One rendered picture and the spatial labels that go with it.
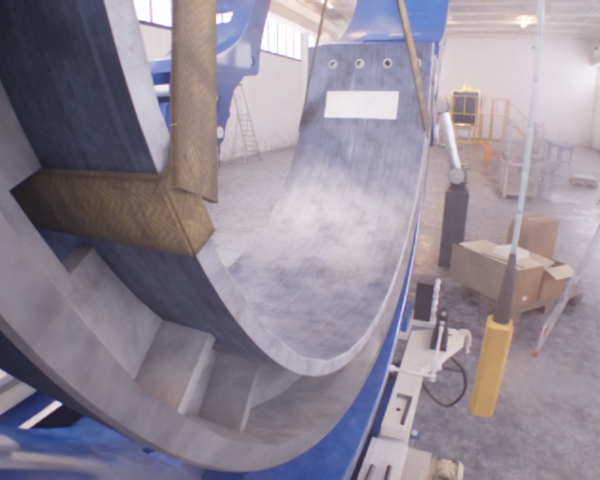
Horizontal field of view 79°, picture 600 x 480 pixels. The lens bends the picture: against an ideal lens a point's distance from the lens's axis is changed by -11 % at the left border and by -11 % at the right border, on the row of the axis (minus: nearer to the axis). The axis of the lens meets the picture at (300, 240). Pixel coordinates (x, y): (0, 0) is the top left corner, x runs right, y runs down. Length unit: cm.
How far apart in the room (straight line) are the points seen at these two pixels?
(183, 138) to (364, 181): 169
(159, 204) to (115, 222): 8
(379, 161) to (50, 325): 189
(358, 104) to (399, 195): 57
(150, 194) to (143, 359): 34
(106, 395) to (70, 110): 24
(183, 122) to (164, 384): 38
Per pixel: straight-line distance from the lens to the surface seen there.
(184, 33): 42
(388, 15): 357
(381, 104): 221
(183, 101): 39
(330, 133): 222
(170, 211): 37
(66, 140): 43
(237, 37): 412
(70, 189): 45
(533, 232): 509
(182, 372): 61
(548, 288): 495
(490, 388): 132
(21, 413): 262
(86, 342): 33
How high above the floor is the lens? 205
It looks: 18 degrees down
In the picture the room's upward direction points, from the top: straight up
